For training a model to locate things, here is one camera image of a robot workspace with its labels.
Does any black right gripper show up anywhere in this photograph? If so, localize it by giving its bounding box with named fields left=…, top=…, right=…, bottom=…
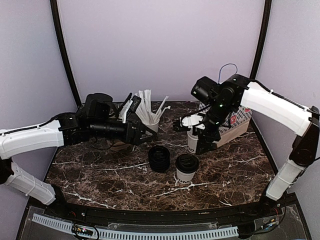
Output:
left=192, top=99, right=234, bottom=155

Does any black coffee lid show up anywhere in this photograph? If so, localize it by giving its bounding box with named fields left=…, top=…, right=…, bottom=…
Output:
left=175, top=153, right=200, bottom=174

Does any white paper coffee cup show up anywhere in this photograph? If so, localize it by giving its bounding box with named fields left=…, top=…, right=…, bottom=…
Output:
left=176, top=166, right=198, bottom=184

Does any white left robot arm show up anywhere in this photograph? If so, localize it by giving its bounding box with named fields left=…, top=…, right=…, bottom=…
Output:
left=0, top=93, right=157, bottom=218

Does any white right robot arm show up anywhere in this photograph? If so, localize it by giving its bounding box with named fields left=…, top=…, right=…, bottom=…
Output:
left=191, top=74, right=320, bottom=217

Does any white cup holding straws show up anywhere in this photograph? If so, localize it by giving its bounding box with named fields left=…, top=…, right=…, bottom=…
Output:
left=142, top=119, right=160, bottom=133

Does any stack of white paper cups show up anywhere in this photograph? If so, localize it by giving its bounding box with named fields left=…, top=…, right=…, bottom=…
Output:
left=187, top=130, right=198, bottom=154

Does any white wrapped straws bundle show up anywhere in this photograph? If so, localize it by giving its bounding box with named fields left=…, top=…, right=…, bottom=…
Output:
left=134, top=89, right=171, bottom=125

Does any stack of black lids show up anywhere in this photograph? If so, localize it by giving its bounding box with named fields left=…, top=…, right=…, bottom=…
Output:
left=148, top=145, right=170, bottom=173

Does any brown cardboard cup carrier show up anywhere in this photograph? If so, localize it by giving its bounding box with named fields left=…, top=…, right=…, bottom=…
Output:
left=107, top=139, right=132, bottom=152

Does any blue checkered paper bag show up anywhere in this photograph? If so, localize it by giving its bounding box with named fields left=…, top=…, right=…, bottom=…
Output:
left=198, top=63, right=253, bottom=148

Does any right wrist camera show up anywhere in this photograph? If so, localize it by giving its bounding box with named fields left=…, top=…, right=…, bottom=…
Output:
left=173, top=114, right=205, bottom=132

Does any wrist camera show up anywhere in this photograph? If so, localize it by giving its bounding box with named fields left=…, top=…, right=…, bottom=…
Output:
left=118, top=93, right=142, bottom=124
left=173, top=114, right=205, bottom=132

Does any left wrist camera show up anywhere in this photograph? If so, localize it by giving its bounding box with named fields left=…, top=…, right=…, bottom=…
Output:
left=118, top=93, right=142, bottom=124

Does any black front rail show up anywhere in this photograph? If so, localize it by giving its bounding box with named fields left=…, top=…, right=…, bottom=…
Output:
left=44, top=197, right=283, bottom=226

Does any white slotted cable duct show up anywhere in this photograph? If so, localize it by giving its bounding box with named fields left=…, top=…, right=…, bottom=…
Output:
left=31, top=213, right=239, bottom=240

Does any black vertical frame post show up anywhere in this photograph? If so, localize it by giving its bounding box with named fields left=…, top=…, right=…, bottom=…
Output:
left=249, top=0, right=272, bottom=79

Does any black left frame post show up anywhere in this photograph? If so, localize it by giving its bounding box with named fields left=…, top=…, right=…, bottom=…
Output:
left=49, top=0, right=82, bottom=108

